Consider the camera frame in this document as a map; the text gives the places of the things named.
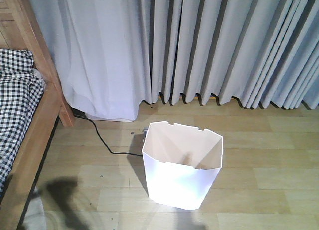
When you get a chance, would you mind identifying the wooden bed frame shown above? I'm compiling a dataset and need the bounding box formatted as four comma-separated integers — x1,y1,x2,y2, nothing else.
0,0,74,230

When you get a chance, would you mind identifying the white plastic trash bin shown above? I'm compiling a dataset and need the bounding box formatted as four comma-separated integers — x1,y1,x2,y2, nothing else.
142,121,223,210

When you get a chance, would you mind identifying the grey round rug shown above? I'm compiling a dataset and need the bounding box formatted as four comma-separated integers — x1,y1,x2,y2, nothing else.
22,187,47,230

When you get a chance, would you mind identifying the black white checkered bedding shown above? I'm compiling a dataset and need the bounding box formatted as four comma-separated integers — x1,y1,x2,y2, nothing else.
0,48,45,193

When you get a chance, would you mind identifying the floor power outlet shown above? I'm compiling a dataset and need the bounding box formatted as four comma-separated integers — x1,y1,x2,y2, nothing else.
142,127,148,142

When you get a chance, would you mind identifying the light grey curtain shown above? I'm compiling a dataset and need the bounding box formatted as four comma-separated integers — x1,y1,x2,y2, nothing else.
30,0,319,121

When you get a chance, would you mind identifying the black power cord on floor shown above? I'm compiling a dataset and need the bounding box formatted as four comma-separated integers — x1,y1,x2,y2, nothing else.
73,110,143,156

